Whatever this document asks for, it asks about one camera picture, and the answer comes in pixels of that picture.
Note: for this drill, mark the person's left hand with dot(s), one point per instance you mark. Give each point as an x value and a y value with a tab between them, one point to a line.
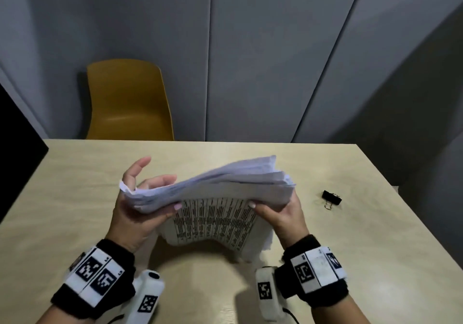
134	222

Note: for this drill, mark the person's right hand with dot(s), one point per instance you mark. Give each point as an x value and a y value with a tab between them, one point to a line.
285	222

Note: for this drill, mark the black binder clip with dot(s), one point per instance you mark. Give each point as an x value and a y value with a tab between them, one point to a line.
332	197

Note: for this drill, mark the pile of printed papers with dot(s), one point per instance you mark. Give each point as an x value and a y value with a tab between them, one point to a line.
217	197

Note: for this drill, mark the person's left forearm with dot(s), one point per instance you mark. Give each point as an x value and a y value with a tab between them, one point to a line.
61	316

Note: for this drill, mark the black right wristband with markers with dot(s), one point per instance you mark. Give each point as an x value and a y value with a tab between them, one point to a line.
314	269

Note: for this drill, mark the yellow plastic chair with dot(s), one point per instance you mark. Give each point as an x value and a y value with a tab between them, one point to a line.
126	99

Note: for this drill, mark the black monitor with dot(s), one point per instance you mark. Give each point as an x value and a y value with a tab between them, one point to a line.
18	154

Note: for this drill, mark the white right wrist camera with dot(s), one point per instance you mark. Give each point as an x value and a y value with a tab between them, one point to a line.
267	293

